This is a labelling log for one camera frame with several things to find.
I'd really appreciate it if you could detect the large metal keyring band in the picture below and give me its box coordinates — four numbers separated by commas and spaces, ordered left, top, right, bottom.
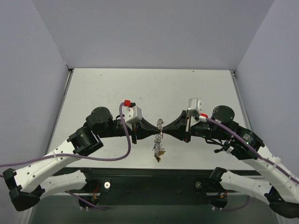
153, 119, 165, 153

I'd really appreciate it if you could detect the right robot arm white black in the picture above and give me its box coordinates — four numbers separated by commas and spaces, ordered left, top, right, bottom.
162, 105, 299, 219

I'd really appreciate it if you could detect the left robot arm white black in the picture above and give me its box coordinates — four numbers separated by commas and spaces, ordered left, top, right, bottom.
3, 103, 160, 211

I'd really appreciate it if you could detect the yellow key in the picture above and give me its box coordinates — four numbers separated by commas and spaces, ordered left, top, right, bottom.
154, 150, 165, 162

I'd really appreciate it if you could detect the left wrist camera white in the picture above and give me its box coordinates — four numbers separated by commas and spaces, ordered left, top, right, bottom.
123, 100, 142, 125

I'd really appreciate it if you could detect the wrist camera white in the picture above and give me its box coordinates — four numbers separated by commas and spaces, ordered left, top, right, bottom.
123, 100, 142, 125
186, 98, 207, 122

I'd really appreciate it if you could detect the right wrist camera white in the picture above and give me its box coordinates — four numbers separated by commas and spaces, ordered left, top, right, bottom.
186, 98, 207, 122

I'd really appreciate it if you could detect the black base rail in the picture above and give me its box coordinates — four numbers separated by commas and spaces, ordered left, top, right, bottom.
58, 168, 248, 206

